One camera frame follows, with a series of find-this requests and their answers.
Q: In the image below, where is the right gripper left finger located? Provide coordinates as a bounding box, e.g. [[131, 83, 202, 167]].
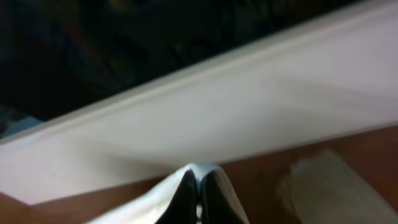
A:
[[155, 171, 198, 224]]

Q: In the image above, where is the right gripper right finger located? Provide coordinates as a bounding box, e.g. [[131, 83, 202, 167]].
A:
[[200, 171, 243, 224]]

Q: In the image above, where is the white printed t-shirt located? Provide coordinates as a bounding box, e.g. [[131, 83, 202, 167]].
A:
[[85, 162, 251, 224]]

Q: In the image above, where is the grey khaki garment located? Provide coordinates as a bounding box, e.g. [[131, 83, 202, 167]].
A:
[[276, 151, 397, 224]]

